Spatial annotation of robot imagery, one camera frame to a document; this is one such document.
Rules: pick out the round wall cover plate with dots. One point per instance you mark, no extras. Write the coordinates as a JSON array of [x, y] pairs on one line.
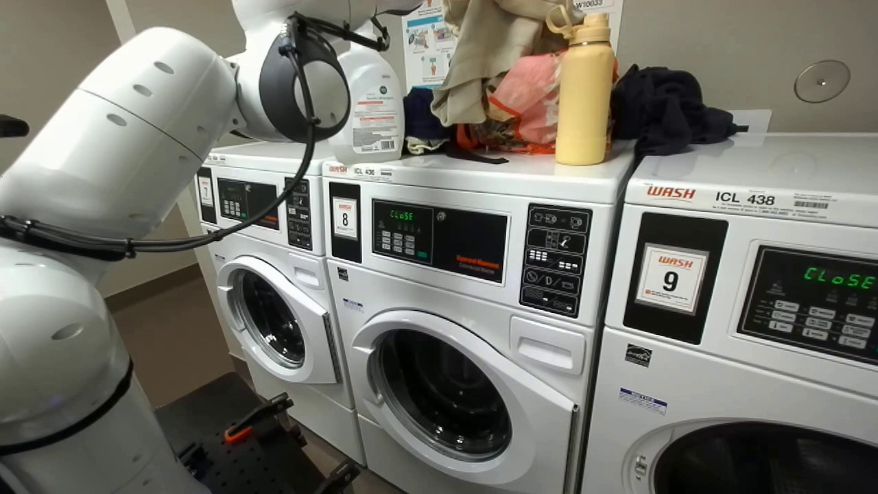
[[821, 79]]

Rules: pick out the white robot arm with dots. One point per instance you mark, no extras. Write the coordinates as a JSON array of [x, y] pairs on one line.
[[91, 186]]

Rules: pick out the beige sweatshirt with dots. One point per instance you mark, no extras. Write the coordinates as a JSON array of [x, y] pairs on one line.
[[493, 37]]

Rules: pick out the right white washing machine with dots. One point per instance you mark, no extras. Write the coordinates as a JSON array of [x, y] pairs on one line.
[[741, 326]]

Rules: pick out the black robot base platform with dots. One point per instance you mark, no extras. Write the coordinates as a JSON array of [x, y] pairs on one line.
[[269, 462]]

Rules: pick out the white detergent bottle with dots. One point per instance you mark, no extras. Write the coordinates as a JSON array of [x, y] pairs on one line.
[[375, 130]]

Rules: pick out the white washing machine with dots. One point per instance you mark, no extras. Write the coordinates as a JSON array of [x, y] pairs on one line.
[[469, 303], [741, 326], [273, 286]]

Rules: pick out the black orange clamp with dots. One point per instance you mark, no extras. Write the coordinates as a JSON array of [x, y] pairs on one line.
[[242, 429]]

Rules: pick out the left white washing machine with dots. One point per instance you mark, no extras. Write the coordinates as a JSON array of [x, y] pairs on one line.
[[273, 286]]

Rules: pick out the middle white washing machine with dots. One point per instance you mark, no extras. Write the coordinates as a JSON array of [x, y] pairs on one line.
[[469, 303]]

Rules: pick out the yellow water bottle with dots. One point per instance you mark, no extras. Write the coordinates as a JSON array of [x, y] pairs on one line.
[[585, 93]]

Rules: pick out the wall instruction poster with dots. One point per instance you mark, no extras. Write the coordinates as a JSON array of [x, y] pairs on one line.
[[430, 41]]

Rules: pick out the black clothing pile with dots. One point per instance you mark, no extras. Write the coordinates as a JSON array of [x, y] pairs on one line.
[[662, 114]]

